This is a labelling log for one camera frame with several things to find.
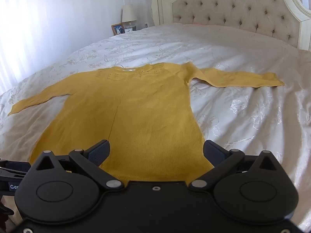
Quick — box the yellow knit sweater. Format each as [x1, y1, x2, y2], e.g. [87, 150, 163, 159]
[11, 63, 283, 183]

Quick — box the white embroidered bedspread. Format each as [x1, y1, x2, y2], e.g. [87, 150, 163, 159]
[1, 24, 310, 230]

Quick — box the white table lamp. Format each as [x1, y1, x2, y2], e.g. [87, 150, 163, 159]
[122, 5, 137, 33]

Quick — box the cream tufted headboard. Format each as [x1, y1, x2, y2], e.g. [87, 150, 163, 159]
[151, 0, 310, 50]

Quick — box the wooden picture frame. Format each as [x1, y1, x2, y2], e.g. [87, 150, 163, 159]
[111, 23, 125, 35]

